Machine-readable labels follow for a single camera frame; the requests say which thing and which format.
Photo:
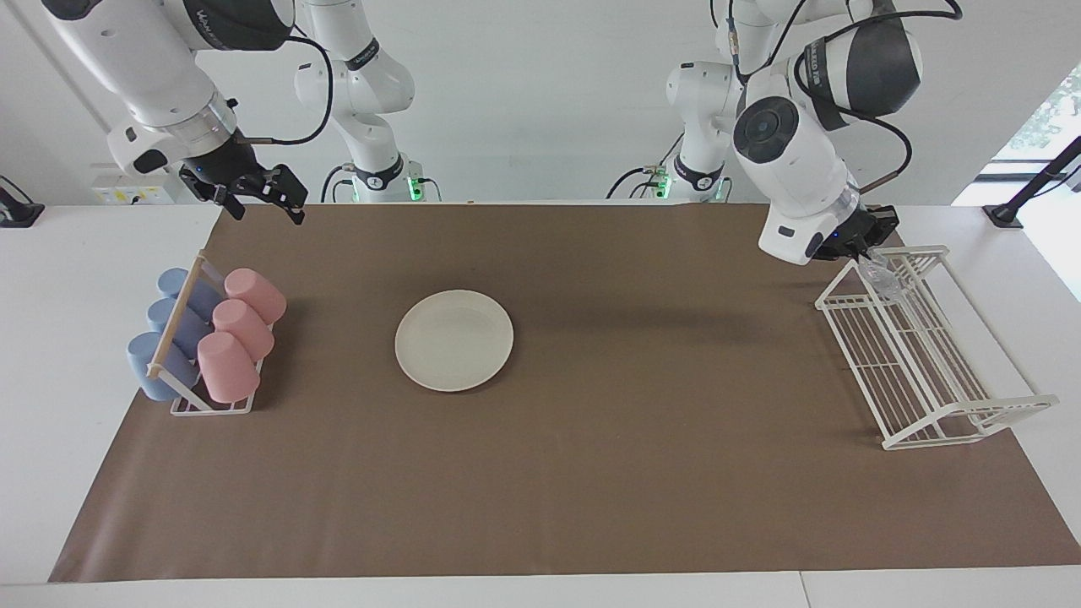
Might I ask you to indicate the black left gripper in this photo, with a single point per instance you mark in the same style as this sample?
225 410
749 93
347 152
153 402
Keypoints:
849 232

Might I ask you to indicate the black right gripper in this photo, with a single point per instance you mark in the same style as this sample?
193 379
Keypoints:
224 165

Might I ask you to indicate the silver bubble wrap piece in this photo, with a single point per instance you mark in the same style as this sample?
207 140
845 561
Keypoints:
882 279

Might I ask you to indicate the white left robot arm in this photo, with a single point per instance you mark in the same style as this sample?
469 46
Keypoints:
794 169

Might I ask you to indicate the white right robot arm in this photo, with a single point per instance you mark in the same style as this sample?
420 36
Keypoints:
152 67

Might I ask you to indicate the cream round plate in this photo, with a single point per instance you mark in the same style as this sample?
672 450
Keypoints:
456 338

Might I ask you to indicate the pink plastic cup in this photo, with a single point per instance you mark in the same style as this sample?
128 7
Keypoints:
245 329
258 291
228 371

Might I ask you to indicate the blue plastic cup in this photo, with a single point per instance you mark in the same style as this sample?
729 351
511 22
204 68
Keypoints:
181 325
148 363
198 295

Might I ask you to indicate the clear cup holder wooden rod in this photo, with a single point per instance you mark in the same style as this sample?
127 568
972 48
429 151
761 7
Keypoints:
176 312

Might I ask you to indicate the black stand with pole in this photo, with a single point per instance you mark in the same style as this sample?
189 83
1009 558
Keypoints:
1026 194

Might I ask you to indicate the small black table clamp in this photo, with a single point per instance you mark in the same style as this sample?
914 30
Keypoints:
17 211

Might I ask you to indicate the brown table mat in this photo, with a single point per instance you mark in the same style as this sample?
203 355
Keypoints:
633 473

